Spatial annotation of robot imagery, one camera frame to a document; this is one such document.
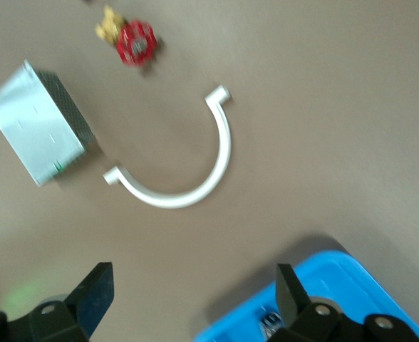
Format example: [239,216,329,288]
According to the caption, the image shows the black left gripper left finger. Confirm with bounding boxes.
[0,261,115,342]

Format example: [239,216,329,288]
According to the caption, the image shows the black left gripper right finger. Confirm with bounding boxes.
[266,263,419,342]

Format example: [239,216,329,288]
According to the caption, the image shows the blue plastic tray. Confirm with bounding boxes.
[193,249,419,342]

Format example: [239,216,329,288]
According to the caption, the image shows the brown table cover mat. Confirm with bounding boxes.
[0,0,419,342]

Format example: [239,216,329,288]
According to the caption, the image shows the silver metal power supply box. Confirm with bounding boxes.
[0,59,97,188]

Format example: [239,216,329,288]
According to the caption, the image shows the brass valve red handwheel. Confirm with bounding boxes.
[94,4,161,69]

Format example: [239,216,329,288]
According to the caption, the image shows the white half-round pipe bracket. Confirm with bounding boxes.
[102,84,234,209]

